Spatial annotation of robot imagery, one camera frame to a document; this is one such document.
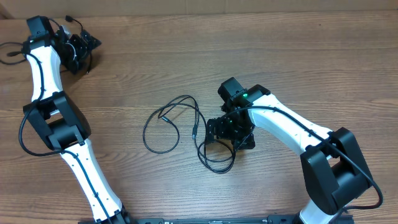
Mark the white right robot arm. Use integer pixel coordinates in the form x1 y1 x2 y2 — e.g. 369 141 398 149
206 78 383 223

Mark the black USB cable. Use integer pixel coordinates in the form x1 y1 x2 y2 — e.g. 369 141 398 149
142 95 200 155
158 102 239 174
0 15 93 75

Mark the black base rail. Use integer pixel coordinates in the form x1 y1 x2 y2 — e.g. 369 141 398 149
78 215 302 224

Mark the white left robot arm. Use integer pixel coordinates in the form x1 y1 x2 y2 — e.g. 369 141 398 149
20 16 134 223

